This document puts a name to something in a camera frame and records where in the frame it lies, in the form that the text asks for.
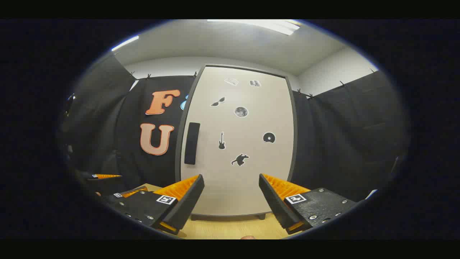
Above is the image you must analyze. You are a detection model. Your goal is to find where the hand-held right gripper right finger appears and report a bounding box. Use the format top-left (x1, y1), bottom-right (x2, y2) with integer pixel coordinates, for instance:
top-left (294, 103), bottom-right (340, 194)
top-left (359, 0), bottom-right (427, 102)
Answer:
top-left (259, 173), bottom-right (358, 235)

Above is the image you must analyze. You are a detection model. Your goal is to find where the black cabinet door handle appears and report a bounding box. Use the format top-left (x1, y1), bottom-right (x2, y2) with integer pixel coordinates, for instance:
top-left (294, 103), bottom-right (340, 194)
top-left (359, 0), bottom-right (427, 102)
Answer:
top-left (184, 122), bottom-right (201, 165)

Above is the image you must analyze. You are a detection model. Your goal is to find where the black backdrop cloth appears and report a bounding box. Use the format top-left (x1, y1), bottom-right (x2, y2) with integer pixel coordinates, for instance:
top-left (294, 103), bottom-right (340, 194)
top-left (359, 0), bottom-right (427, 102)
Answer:
top-left (59, 54), bottom-right (408, 202)

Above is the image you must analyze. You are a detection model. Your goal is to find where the grey cabinet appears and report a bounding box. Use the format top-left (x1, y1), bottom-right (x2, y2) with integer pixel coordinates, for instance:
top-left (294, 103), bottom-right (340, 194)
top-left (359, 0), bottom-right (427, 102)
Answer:
top-left (175, 64), bottom-right (299, 221)

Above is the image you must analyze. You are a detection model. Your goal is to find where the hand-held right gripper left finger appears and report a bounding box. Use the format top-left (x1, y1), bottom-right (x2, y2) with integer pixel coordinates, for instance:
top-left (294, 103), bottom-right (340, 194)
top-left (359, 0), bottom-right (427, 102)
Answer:
top-left (102, 174), bottom-right (205, 235)

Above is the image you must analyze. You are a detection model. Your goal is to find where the white cabinet door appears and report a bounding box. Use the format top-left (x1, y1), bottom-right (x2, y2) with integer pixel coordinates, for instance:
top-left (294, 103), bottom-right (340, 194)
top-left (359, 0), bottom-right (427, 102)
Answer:
top-left (180, 66), bottom-right (296, 216)

